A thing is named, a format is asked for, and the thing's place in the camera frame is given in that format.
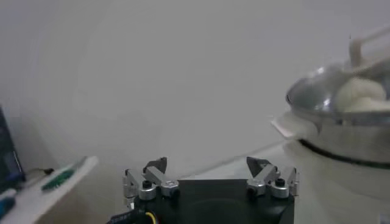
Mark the perforated steel steamer basket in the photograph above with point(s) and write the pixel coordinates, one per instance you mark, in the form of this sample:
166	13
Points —
350	137

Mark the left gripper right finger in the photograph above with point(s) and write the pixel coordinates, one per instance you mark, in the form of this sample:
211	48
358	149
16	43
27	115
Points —
265	173

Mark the laptop screen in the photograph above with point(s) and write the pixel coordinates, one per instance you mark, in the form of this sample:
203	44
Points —
9	158

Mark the white electric cooking pot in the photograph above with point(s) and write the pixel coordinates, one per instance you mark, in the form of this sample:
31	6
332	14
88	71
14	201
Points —
335	188

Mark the white side table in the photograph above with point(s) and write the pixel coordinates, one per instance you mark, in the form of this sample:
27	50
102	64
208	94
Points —
45	201

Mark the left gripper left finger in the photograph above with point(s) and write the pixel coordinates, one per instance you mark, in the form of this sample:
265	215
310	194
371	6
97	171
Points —
152	176

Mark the blue computer mouse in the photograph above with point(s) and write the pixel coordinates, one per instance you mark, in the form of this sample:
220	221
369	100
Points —
6	204

